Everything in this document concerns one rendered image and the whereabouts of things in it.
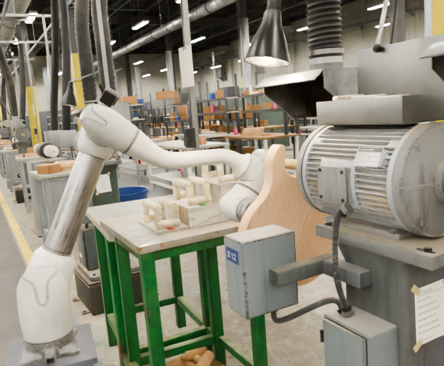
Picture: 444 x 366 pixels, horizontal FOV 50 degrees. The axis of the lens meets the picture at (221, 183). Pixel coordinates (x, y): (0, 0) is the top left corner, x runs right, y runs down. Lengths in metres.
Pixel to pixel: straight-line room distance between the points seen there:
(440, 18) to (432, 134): 1.19
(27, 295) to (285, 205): 0.85
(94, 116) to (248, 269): 0.74
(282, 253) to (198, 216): 0.93
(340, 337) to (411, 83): 0.63
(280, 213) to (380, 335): 0.48
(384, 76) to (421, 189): 0.37
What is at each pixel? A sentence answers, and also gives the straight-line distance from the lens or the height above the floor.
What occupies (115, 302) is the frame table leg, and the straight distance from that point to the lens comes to 2.54.
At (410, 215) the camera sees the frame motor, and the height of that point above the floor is 1.19.
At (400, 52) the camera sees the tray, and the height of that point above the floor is 1.54.
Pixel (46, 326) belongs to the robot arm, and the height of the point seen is 0.81.
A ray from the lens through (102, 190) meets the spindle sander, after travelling 3.68.
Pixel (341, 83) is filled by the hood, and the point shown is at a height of 1.48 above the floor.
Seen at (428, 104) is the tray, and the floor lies 1.42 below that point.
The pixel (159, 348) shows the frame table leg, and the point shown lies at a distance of 2.07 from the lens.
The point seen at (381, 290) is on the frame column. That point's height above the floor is 1.00.
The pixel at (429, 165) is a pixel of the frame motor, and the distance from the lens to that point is 1.07.
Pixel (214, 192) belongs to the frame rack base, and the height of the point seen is 1.06.
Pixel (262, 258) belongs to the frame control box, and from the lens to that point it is 1.18.
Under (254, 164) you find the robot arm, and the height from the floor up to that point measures 1.23.
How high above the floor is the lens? 1.44
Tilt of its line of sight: 9 degrees down
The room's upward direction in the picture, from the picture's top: 5 degrees counter-clockwise
